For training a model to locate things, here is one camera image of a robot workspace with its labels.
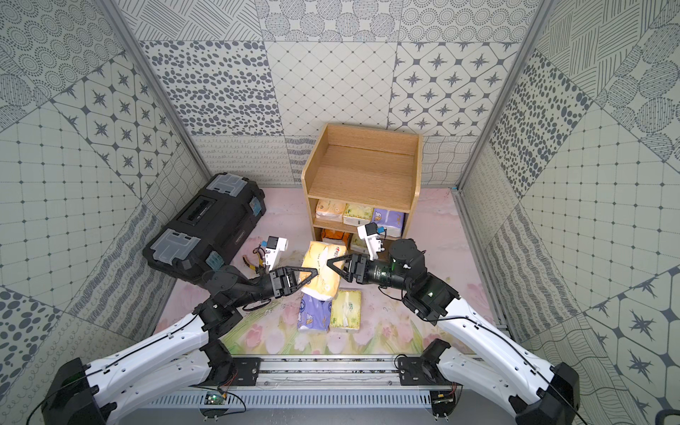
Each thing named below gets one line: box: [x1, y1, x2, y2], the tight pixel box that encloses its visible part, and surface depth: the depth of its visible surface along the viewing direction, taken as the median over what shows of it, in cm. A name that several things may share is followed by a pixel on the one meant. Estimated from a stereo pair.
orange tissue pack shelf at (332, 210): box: [315, 199, 348, 223], surface depth 88 cm
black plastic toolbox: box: [142, 171, 267, 285], surface depth 88 cm
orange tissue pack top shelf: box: [301, 240, 348, 302], surface depth 63 cm
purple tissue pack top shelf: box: [297, 293, 333, 332], surface depth 83 cm
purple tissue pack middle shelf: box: [370, 208, 406, 239], surface depth 83 cm
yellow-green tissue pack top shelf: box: [330, 289, 363, 330], surface depth 82 cm
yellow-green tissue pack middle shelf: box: [342, 202, 374, 227], surface depth 85 cm
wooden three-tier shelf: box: [301, 123, 423, 248], surface depth 84 cm
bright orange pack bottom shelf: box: [321, 228, 353, 247], surface depth 96 cm
